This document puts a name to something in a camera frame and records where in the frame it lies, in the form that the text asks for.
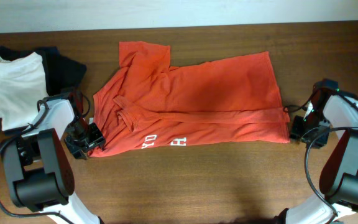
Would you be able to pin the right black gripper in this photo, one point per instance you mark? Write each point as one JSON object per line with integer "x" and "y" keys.
{"x": 305, "y": 131}

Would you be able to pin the orange t-shirt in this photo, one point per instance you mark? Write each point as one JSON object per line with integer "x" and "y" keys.
{"x": 150, "y": 103}

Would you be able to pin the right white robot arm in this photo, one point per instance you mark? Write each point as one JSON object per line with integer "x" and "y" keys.
{"x": 328, "y": 110}

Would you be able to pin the white folded t-shirt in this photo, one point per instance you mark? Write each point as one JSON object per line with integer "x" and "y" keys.
{"x": 22, "y": 85}

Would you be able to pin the black folded garment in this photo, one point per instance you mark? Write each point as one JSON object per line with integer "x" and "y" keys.
{"x": 60, "y": 71}

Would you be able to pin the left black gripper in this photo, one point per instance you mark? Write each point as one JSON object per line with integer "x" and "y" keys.
{"x": 86, "y": 142}

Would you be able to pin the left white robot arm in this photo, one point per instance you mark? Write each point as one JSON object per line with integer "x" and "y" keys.
{"x": 38, "y": 174}

